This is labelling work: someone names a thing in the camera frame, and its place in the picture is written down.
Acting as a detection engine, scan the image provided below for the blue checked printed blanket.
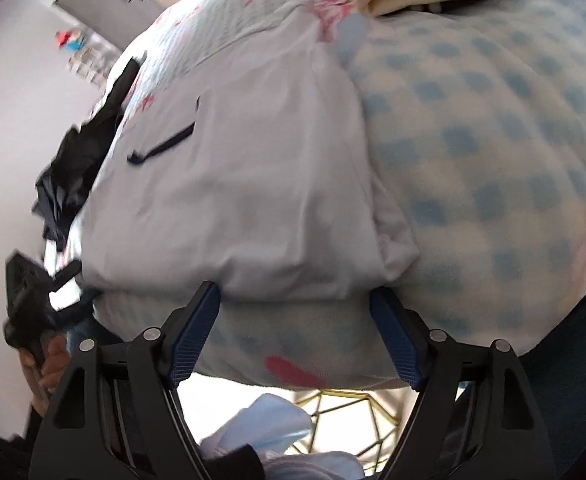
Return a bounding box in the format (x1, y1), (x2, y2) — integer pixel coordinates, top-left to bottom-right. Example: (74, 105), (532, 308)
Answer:
(43, 0), (586, 393)

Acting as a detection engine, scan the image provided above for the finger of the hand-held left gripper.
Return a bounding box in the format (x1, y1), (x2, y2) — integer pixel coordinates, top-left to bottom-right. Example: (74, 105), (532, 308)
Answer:
(52, 259), (84, 294)
(54, 286), (100, 331)

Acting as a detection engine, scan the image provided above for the person's left hand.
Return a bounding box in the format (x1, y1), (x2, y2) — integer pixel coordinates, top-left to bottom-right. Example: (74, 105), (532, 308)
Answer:
(18, 332), (71, 406)

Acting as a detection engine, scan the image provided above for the white storage rack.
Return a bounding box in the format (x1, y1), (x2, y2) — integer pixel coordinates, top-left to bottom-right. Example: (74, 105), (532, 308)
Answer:
(68, 42), (118, 83)

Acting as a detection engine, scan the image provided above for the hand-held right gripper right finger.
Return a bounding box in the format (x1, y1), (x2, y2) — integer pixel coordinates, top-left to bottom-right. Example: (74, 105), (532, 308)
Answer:
(369, 288), (557, 480)

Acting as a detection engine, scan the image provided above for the white shirt with navy trim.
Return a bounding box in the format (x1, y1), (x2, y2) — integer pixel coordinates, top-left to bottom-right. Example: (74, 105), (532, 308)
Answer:
(75, 7), (421, 306)

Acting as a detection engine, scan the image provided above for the person's right leg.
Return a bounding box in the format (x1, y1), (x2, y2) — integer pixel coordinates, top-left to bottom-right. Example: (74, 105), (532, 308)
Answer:
(520, 270), (586, 480)

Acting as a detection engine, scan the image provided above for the gold wire basket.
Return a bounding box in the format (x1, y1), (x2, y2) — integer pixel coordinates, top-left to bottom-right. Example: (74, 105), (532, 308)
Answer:
(293, 387), (409, 476)

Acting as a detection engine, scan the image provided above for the black garment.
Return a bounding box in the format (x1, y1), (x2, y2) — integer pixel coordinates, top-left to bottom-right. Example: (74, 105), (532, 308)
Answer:
(33, 57), (141, 253)

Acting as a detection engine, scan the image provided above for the light blue cloth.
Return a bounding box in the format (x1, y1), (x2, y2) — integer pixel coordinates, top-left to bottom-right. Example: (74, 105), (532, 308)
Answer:
(200, 392), (366, 480)

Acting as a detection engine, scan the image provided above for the red and blue plush toy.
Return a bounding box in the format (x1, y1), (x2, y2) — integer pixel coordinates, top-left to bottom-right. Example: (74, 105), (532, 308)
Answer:
(55, 30), (86, 53)

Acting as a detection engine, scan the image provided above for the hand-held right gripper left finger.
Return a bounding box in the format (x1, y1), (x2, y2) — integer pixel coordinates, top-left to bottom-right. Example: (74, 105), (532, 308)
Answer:
(29, 281), (220, 480)

